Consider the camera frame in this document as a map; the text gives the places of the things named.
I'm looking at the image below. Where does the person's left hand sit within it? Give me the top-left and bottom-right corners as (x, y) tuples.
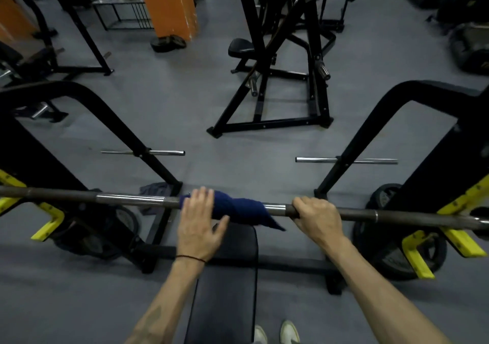
(176, 186), (231, 263)

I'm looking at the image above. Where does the person's right hand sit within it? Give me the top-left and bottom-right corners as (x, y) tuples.
(291, 196), (350, 255)

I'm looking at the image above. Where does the blue cleaning cloth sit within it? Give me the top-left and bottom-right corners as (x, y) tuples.
(179, 190), (286, 232)

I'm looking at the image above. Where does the steel barbell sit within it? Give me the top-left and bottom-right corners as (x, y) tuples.
(0, 186), (489, 232)

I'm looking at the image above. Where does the person's right forearm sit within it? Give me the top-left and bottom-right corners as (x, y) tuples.
(327, 237), (451, 344)

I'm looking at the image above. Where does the person's left forearm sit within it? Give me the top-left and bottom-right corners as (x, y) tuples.
(124, 257), (206, 344)

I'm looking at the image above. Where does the grey cloth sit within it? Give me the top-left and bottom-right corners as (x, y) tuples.
(138, 182), (173, 215)

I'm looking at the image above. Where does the black padded bench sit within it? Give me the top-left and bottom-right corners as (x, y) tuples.
(184, 223), (259, 344)

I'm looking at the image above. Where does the black grip-hole weight plate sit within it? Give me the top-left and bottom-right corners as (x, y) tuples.
(114, 206), (141, 238)

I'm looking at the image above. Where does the large black weight plate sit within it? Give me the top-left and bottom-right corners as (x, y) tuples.
(366, 183), (402, 211)

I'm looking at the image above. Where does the black weight plate white lettering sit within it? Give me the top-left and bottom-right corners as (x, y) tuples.
(51, 189), (127, 261)
(352, 217), (448, 281)

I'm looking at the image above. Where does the yellow bar hook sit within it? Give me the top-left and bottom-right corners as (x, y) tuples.
(401, 174), (489, 280)
(0, 169), (66, 242)

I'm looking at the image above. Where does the black bench press rack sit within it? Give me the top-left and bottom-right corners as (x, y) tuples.
(0, 80), (489, 296)

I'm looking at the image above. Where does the black and red lever machine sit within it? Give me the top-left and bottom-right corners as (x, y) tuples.
(206, 0), (379, 139)

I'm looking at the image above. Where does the wide orange pillar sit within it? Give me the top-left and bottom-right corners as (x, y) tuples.
(135, 0), (199, 42)

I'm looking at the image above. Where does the black squat rack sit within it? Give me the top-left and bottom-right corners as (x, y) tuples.
(42, 0), (115, 76)

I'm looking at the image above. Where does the black incline bench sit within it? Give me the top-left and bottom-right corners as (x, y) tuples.
(0, 0), (69, 123)

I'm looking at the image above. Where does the black elliptical trainer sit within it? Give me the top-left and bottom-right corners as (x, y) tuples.
(426, 0), (489, 32)

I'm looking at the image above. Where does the narrow orange pillar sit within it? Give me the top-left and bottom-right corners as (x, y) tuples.
(0, 0), (39, 50)

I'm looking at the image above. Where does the black plate-loaded machine frame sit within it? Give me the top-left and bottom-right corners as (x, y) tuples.
(317, 0), (356, 33)

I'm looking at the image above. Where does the black wire frame table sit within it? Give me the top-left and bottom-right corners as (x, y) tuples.
(93, 0), (154, 32)

